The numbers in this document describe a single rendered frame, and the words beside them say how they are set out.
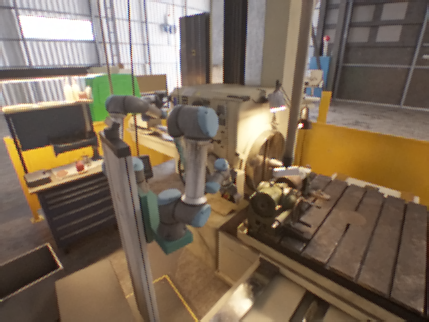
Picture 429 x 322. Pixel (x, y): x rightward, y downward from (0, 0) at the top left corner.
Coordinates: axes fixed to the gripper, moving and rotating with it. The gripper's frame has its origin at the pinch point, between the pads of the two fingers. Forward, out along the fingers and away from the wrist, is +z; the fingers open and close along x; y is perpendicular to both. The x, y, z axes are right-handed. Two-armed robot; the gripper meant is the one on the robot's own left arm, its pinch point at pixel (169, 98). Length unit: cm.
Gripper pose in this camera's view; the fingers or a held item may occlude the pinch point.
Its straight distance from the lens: 213.2
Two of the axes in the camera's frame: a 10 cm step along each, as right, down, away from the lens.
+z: 6.7, -3.0, 6.8
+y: -7.1, -5.2, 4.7
